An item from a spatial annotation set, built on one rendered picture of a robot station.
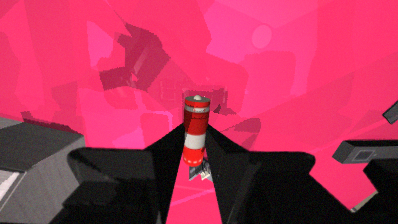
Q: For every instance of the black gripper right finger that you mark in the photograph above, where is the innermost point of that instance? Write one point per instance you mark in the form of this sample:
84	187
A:
232	168

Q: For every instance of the red and white striped battery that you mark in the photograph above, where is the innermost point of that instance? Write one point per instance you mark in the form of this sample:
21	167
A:
196	117

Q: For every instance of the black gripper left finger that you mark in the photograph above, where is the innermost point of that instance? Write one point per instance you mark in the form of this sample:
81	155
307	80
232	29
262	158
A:
156	165

